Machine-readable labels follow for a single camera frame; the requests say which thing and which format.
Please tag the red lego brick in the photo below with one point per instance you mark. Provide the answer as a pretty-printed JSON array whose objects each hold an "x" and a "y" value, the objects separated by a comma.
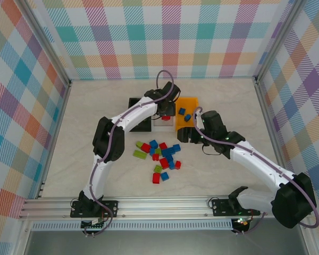
[
  {"x": 163, "y": 146},
  {"x": 165, "y": 118},
  {"x": 156, "y": 178},
  {"x": 164, "y": 163},
  {"x": 177, "y": 165},
  {"x": 146, "y": 148},
  {"x": 156, "y": 157}
]

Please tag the orange plastic bin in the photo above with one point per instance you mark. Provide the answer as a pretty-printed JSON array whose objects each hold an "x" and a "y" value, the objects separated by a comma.
[{"x": 187, "y": 102}]

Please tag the white plastic bin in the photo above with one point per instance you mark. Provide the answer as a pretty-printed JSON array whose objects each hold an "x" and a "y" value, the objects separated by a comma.
[{"x": 162, "y": 128}]

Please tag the black plastic bin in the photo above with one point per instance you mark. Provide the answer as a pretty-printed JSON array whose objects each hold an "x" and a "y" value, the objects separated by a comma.
[{"x": 143, "y": 127}]

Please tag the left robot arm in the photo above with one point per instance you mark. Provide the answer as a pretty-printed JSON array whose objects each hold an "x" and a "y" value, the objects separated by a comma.
[{"x": 101, "y": 172}]

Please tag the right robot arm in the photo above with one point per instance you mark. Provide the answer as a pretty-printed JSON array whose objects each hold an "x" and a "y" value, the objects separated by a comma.
[{"x": 260, "y": 162}]

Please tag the long blue lego brick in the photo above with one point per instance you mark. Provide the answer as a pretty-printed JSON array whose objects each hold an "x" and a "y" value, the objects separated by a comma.
[{"x": 168, "y": 152}]

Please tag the long green lego brick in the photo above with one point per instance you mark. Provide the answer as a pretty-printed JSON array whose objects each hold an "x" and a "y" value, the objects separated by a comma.
[{"x": 139, "y": 154}]

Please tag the grey metal panel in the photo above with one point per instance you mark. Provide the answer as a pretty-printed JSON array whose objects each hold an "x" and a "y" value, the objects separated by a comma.
[{"x": 162, "y": 244}]

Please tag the aluminium side rail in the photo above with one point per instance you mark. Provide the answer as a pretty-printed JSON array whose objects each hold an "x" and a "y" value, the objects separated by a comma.
[
  {"x": 55, "y": 132},
  {"x": 268, "y": 117}
]

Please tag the aluminium mounting rail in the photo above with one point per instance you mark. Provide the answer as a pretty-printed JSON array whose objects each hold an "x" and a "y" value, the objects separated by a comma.
[{"x": 162, "y": 207}]

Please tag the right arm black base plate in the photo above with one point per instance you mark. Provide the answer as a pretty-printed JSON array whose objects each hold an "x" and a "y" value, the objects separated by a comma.
[{"x": 220, "y": 207}]

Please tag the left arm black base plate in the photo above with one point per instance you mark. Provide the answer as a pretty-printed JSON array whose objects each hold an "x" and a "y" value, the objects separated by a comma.
[{"x": 111, "y": 207}]

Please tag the aluminium frame post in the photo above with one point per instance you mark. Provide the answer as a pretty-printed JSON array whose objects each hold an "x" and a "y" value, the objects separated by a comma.
[
  {"x": 46, "y": 42},
  {"x": 280, "y": 40}
]

